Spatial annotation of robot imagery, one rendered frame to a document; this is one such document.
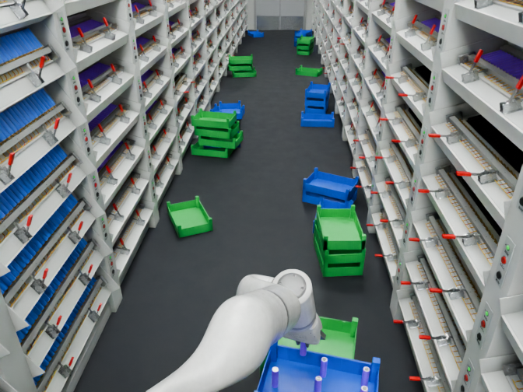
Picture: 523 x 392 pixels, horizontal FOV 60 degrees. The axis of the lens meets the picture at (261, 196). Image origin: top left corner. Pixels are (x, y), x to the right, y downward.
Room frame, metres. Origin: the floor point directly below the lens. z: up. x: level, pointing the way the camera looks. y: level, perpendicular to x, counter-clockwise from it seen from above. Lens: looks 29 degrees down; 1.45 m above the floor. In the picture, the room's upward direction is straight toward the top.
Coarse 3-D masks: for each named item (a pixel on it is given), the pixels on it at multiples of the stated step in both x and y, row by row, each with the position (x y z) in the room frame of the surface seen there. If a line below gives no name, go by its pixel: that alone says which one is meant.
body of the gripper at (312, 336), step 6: (318, 318) 0.79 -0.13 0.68; (318, 324) 0.78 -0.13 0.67; (312, 330) 0.76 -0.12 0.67; (318, 330) 0.78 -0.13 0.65; (288, 336) 0.81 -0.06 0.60; (294, 336) 0.80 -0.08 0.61; (300, 336) 0.78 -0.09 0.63; (306, 336) 0.78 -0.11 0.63; (312, 336) 0.77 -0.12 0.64; (318, 336) 0.78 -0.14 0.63; (306, 342) 0.80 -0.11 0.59; (312, 342) 0.79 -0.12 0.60; (318, 342) 0.79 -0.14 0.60
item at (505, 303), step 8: (512, 296) 0.76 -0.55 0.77; (520, 296) 0.76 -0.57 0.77; (504, 304) 0.76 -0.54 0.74; (512, 304) 0.76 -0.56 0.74; (520, 304) 0.76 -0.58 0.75; (504, 312) 0.76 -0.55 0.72; (512, 312) 0.76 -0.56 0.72; (520, 312) 0.76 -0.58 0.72; (504, 320) 0.75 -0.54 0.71; (512, 320) 0.74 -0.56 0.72; (520, 320) 0.74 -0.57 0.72; (504, 328) 0.75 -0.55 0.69; (512, 328) 0.72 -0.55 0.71; (520, 328) 0.72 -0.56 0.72; (512, 336) 0.71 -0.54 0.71; (520, 336) 0.70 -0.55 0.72; (512, 344) 0.71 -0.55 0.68; (520, 344) 0.68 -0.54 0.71; (520, 352) 0.67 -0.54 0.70; (520, 360) 0.67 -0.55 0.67
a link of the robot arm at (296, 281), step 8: (280, 272) 0.76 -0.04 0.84; (288, 272) 0.75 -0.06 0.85; (296, 272) 0.75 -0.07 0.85; (280, 280) 0.74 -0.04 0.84; (288, 280) 0.73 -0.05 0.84; (296, 280) 0.73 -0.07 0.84; (304, 280) 0.73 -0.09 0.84; (288, 288) 0.72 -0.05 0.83; (296, 288) 0.72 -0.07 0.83; (304, 288) 0.71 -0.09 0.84; (304, 296) 0.70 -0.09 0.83; (312, 296) 0.72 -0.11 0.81; (304, 304) 0.70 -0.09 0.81; (312, 304) 0.73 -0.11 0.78; (304, 312) 0.71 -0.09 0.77; (312, 312) 0.74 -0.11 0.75; (304, 320) 0.73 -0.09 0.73; (296, 328) 0.74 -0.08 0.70
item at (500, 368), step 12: (480, 360) 0.77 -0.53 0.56; (492, 360) 0.76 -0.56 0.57; (504, 360) 0.76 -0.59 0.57; (516, 360) 0.76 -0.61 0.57; (492, 372) 0.76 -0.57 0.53; (504, 372) 0.75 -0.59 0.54; (516, 372) 0.74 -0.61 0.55; (492, 384) 0.73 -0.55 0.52; (504, 384) 0.72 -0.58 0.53; (516, 384) 0.72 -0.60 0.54
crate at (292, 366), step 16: (272, 352) 0.90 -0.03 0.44; (288, 352) 0.91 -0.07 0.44; (288, 368) 0.88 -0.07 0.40; (304, 368) 0.88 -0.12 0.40; (336, 368) 0.87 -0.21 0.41; (352, 368) 0.86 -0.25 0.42; (288, 384) 0.83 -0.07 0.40; (304, 384) 0.83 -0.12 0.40; (336, 384) 0.83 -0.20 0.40; (352, 384) 0.83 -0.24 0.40; (368, 384) 0.82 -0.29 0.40
